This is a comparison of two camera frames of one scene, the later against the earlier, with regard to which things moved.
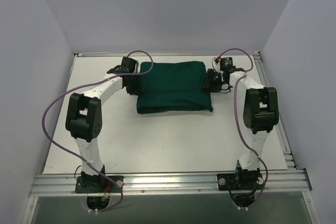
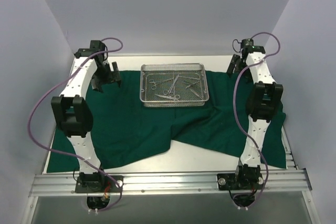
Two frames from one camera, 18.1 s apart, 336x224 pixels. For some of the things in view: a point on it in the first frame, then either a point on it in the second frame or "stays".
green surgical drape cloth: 172,86 → 129,136
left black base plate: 98,184 stays
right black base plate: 237,181 stays
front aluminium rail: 277,182 stays
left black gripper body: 134,86 → 105,77
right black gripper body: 211,82 → 237,63
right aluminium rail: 289,158 stays
